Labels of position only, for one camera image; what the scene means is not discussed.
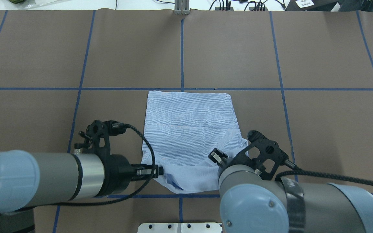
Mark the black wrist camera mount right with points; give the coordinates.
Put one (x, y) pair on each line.
(270, 156)

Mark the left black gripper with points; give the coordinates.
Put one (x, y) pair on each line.
(118, 172)

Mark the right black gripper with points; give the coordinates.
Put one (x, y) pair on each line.
(216, 157)

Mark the green fabric pouch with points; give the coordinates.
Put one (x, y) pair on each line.
(17, 1)

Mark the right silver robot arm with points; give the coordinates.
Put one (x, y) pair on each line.
(250, 203)

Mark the light blue striped shirt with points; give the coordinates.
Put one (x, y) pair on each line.
(183, 128)

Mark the black box with label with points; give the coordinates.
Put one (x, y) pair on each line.
(311, 5)

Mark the aluminium frame post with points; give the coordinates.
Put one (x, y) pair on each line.
(181, 7)

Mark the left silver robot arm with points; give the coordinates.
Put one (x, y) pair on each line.
(28, 180)

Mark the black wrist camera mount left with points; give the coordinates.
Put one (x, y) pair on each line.
(97, 137)

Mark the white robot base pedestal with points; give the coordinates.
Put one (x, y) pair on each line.
(203, 227)

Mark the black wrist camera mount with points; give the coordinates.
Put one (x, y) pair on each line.
(270, 156)
(97, 137)

